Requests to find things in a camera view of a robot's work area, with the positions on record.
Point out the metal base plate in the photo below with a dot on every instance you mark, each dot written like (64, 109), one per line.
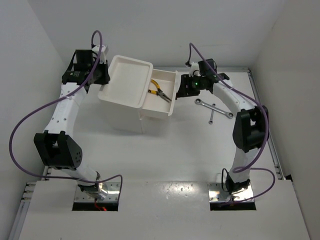
(219, 196)
(107, 192)

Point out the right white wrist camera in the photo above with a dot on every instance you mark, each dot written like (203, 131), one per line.
(194, 69)

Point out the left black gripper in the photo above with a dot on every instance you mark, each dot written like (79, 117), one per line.
(106, 78)

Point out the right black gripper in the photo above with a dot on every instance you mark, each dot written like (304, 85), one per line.
(183, 91)

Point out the silver combination wrench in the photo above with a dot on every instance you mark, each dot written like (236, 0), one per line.
(211, 117)

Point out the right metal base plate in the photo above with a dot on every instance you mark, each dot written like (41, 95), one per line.
(219, 196)

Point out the drawer brown handle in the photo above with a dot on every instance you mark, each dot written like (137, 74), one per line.
(160, 98)

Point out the silver ratchet wrench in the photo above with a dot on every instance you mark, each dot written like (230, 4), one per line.
(199, 102)

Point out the white drawer cabinet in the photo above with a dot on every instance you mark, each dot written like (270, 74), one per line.
(122, 99)

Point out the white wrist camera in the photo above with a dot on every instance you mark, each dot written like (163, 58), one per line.
(100, 48)
(194, 69)

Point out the yellow handled pliers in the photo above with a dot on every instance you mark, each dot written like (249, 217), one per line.
(158, 91)

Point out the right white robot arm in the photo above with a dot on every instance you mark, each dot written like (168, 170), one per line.
(250, 131)

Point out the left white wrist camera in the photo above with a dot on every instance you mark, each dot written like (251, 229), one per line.
(100, 48)

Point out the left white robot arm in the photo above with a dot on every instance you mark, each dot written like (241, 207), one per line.
(55, 145)

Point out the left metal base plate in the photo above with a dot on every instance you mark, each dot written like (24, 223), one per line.
(107, 192)

